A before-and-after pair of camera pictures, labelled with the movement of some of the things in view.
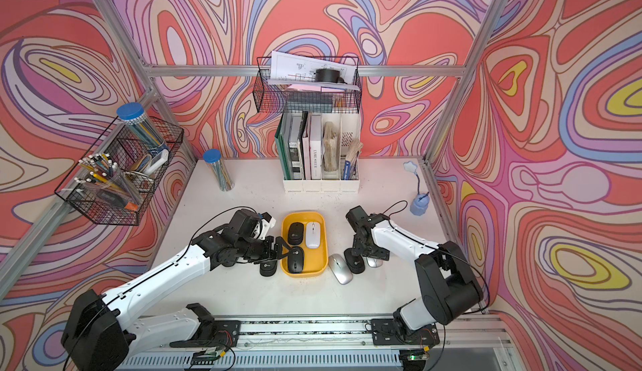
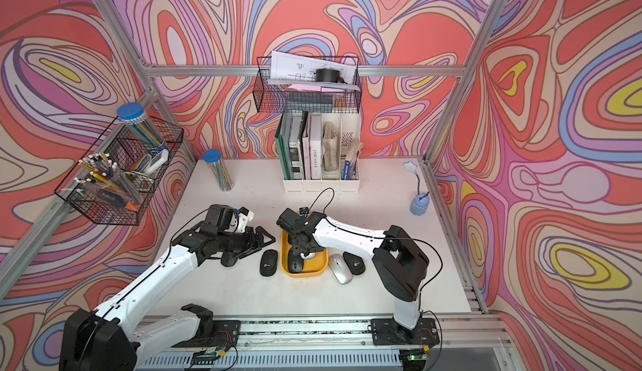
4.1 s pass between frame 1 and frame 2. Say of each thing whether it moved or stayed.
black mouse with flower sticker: stayed
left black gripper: moved
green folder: stayed
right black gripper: moved
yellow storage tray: stayed
